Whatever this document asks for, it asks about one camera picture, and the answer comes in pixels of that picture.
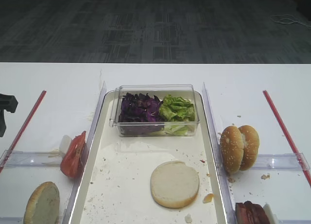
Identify clear plastic salad container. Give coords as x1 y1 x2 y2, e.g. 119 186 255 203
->
109 84 199 137

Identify red tomato slices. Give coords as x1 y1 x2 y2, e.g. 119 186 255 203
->
60 131 86 178

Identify right red strip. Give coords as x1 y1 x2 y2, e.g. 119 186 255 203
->
263 90 311 185

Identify lower right clear holder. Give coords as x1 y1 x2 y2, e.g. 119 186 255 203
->
278 220 311 224

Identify white pusher block by meat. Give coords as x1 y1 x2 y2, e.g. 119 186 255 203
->
263 203 279 224

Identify upper left clear holder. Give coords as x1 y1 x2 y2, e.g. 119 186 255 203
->
0 150 63 168

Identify right clear vertical rail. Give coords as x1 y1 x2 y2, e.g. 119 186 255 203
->
202 83 236 224

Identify white pusher block by tomato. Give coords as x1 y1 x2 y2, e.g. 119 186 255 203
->
59 135 72 155

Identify bun slice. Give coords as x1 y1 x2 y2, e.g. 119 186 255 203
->
23 181 60 224
150 161 200 208

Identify upper right clear holder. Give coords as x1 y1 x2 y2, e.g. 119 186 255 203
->
251 153 310 171

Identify sesame bun top right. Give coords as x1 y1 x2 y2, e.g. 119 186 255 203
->
239 125 259 171

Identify white metal tray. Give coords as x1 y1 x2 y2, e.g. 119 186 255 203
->
68 91 227 224

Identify shredded purple cabbage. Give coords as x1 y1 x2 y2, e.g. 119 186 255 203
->
119 93 164 122

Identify left red strip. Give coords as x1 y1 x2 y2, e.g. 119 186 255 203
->
0 90 46 172

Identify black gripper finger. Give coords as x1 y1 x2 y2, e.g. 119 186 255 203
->
0 93 19 138

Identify clear holder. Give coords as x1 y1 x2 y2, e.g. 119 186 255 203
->
278 220 311 224
251 153 310 171
0 150 63 168
0 217 23 224

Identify red strip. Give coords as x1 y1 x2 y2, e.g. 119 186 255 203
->
0 90 46 172
263 90 311 185

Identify white cable on floor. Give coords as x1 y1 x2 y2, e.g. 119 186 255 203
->
271 14 311 28

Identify sesame bun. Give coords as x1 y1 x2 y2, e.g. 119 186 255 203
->
220 126 244 174
239 125 259 171

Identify lower left clear holder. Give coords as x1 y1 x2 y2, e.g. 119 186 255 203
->
0 217 23 224

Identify green lettuce leaves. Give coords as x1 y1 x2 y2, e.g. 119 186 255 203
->
159 95 195 121

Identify left clear vertical rail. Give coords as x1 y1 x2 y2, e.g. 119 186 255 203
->
61 81 106 224

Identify sesame bun top left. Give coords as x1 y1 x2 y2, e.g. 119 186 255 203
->
220 126 244 174

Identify clear vertical rail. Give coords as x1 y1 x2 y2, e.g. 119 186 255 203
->
202 83 236 224
61 81 106 224

